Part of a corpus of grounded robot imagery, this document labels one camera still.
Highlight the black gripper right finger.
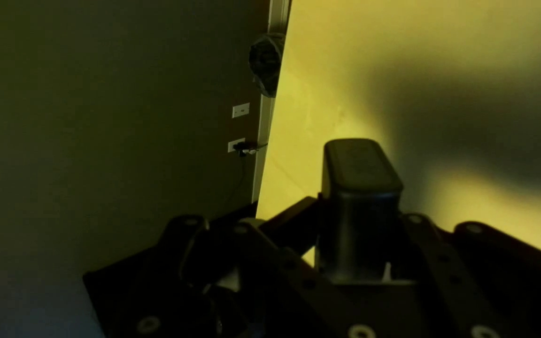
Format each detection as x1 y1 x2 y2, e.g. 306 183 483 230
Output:
398 213 541 338

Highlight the black remote control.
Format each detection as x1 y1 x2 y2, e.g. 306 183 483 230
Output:
315 138 406 288

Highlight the white wall outlet with plug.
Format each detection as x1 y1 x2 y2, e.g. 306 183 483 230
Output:
225 138 267 156

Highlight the dark round object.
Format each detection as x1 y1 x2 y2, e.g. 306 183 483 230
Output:
248 33 285 100

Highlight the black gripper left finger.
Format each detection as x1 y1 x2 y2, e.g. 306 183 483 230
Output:
231 196 323 269

